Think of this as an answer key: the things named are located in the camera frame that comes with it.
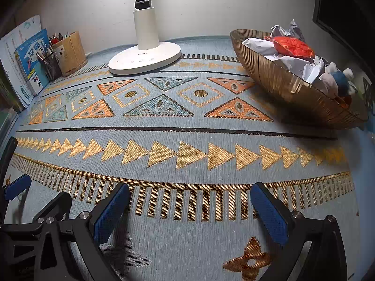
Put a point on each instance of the blue white plush toy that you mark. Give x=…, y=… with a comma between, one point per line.
x=337, y=83

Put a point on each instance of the crumpled paper ball centre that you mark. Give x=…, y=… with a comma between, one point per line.
x=263, y=47

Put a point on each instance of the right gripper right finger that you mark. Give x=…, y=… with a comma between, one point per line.
x=273, y=213

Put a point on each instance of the black wall television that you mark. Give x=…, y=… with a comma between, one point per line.
x=351, y=22

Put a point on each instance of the white paper ball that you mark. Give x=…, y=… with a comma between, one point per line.
x=304, y=69

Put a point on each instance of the white desk lamp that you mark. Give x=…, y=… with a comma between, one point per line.
x=149, y=53

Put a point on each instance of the amber ribbed glass bowl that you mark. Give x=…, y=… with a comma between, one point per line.
x=309, y=103

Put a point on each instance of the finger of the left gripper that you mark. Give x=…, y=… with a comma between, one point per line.
x=6, y=157
x=18, y=186

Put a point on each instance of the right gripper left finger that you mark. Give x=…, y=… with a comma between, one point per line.
x=106, y=214

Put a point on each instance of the white paper booklet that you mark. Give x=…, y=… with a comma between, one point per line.
x=10, y=58

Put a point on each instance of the brown cardboard pen holder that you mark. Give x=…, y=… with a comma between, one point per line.
x=70, y=54

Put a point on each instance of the red crumpled cloth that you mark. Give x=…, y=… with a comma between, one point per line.
x=291, y=46

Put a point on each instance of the black mesh pen holder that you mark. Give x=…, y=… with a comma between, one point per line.
x=50, y=66

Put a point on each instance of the patterned blue woven mat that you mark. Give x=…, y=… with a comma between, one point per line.
x=189, y=140

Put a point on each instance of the blue cover book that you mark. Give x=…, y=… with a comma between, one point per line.
x=26, y=56

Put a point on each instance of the crumpled paper ball at back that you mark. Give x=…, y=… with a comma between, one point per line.
x=292, y=31

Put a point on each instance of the upright green books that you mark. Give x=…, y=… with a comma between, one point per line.
x=8, y=94

